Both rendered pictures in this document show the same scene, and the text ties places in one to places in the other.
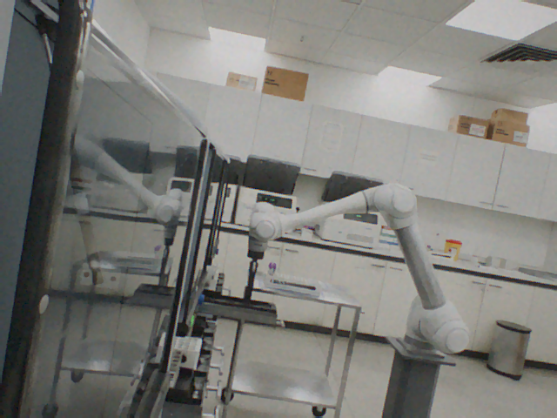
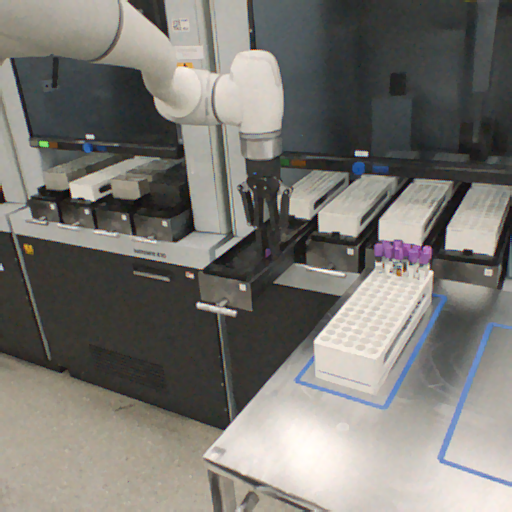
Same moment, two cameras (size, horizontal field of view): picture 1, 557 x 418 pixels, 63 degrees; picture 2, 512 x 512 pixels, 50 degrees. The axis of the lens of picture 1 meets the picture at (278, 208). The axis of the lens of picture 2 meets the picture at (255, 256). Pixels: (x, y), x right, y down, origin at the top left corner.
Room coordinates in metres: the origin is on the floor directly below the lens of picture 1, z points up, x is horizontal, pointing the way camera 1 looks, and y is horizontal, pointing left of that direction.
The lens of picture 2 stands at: (2.67, -0.88, 1.35)
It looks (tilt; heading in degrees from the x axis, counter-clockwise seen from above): 25 degrees down; 126
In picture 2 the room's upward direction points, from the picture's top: 5 degrees counter-clockwise
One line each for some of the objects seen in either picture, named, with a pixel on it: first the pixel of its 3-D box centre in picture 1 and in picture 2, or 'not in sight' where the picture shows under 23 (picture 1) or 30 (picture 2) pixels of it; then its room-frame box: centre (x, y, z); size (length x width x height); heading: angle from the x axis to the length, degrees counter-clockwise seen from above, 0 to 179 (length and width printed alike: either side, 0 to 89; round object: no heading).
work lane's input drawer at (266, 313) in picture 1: (203, 303); (287, 234); (1.95, 0.24, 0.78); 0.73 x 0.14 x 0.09; 95
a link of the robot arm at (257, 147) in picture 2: (258, 243); (261, 143); (2.01, 0.06, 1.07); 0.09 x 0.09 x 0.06
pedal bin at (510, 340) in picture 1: (509, 347); not in sight; (4.24, -2.38, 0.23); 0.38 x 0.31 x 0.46; 5
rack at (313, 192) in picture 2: not in sight; (314, 193); (1.94, 0.42, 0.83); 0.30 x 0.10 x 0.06; 95
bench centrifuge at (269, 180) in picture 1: (267, 192); not in sight; (4.58, 0.13, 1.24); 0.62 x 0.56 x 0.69; 6
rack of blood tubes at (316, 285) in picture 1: (291, 283); (378, 319); (2.37, -0.14, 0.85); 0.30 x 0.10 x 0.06; 93
